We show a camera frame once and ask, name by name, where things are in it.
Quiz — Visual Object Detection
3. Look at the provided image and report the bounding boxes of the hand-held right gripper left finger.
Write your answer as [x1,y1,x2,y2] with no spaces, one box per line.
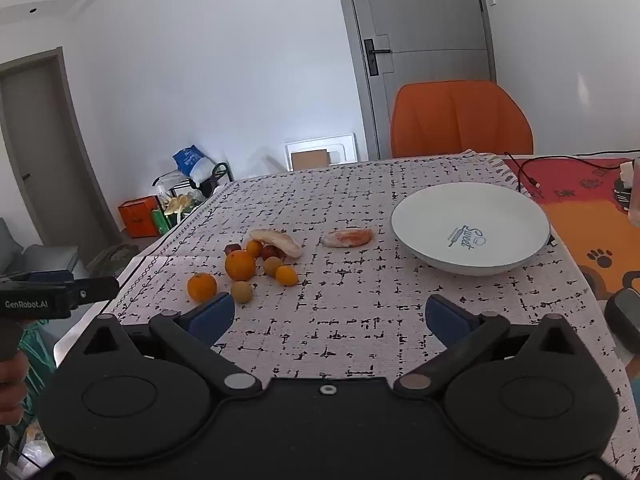
[80,291,263,402]

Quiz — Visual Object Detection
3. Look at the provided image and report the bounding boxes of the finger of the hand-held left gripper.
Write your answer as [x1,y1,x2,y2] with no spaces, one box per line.
[0,270,77,286]
[64,276,121,311]

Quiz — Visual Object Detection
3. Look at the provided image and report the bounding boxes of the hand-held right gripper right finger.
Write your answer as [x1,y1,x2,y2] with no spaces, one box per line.
[392,294,576,402]

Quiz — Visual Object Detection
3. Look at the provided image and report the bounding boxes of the large orange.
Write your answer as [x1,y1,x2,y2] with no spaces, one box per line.
[224,250,257,282]

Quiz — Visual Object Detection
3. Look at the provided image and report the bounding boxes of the white round plate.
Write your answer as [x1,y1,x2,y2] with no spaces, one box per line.
[390,182,552,276]

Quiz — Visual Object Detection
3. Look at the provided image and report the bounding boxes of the peeled orange citrus segment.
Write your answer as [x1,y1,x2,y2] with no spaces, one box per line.
[321,228,374,249]

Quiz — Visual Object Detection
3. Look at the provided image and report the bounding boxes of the person's left hand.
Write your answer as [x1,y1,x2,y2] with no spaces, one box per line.
[0,349,29,427]

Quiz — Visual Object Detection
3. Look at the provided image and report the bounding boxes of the grey sofa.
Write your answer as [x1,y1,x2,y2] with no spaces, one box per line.
[0,217,81,282]

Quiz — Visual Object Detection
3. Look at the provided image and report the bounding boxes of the medium orange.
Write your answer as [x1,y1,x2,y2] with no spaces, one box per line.
[187,272,218,304]

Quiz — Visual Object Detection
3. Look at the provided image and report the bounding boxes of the dark mottled cloth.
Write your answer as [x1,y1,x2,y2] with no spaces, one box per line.
[89,243,142,279]

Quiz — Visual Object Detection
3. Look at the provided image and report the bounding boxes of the teal plastic bag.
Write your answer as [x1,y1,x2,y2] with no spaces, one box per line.
[19,320,57,392]

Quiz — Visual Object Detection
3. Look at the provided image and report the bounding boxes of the orange box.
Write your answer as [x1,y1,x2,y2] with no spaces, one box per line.
[118,195,162,239]

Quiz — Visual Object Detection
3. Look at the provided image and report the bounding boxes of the green bag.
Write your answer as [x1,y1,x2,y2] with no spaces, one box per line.
[152,207,174,235]

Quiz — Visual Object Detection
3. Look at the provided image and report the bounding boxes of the black trolley cart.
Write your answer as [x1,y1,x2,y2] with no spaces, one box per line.
[152,162,234,202]

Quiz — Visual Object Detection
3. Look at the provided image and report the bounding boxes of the black patterned white tablecloth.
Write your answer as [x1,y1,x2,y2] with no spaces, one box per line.
[102,149,633,480]

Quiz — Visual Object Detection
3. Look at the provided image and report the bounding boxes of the blue plastic bag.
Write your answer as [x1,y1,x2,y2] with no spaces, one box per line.
[173,146,217,184]

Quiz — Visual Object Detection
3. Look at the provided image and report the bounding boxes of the orange red printed mat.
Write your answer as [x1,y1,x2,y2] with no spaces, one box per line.
[501,152,640,311]

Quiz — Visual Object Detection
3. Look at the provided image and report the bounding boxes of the brown cardboard piece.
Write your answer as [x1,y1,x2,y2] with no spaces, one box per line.
[291,149,331,171]

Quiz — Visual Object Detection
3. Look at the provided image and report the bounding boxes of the orange chair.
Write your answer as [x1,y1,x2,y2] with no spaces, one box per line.
[390,80,534,159]

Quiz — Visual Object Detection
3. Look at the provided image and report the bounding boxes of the white foam packaging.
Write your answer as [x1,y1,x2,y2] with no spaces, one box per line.
[284,133,359,171]

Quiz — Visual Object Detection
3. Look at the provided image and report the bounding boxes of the grey door with frame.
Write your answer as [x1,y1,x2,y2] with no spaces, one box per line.
[0,47,120,262]

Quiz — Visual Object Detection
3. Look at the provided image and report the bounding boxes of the black cable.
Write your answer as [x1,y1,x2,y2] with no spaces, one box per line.
[503,149,640,195]

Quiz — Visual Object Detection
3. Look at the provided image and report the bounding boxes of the black door handle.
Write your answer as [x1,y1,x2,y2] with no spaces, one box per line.
[363,38,392,77]

